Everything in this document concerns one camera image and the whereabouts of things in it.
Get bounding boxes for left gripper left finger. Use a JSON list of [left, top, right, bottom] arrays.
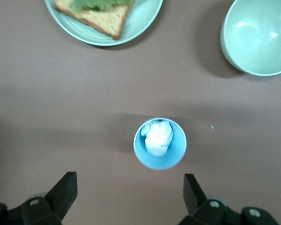
[[0, 172, 78, 225]]

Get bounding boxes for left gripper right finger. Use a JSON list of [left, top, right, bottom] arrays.
[[177, 173, 278, 225]]

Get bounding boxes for blue cup holding paper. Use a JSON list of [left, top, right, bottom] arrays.
[[133, 118, 187, 171]]

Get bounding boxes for crumpled white paper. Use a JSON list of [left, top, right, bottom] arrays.
[[140, 120, 174, 157]]

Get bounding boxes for brown table cover cloth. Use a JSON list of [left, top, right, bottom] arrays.
[[0, 0, 281, 225]]

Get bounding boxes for pale green bowl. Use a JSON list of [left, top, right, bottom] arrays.
[[220, 0, 281, 77]]

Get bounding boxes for toast bread slice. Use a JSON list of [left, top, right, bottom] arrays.
[[53, 0, 134, 41]]

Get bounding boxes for pale green plate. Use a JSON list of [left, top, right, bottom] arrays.
[[44, 0, 164, 46]]

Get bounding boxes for green lettuce leaf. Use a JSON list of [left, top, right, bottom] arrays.
[[70, 0, 134, 12]]

